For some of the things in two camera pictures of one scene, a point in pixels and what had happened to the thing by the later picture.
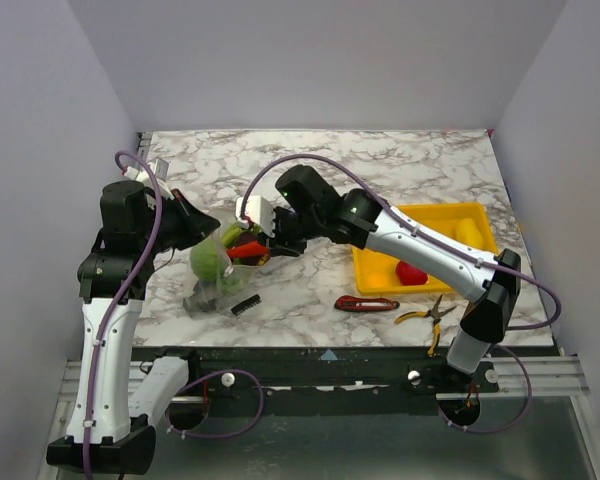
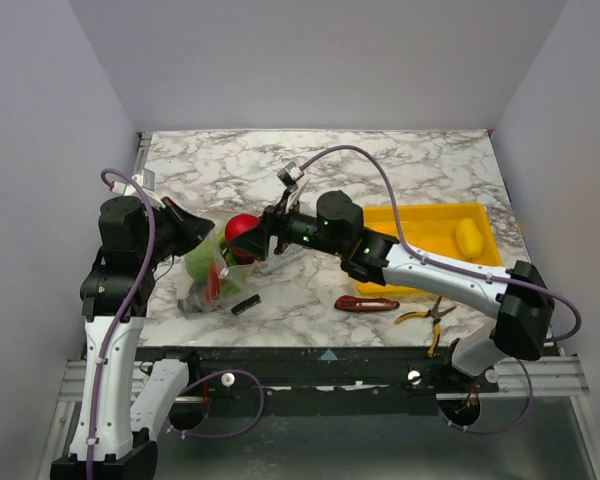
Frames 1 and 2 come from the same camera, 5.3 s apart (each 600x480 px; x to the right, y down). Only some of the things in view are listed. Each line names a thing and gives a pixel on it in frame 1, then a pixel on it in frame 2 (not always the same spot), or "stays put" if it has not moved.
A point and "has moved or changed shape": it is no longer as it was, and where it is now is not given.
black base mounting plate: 237,379 stays put
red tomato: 409,275 has moved or changed shape
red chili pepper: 247,250 has moved or changed shape
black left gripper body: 167,235 stays put
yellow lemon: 467,232 stays put
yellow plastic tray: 378,274 stays put
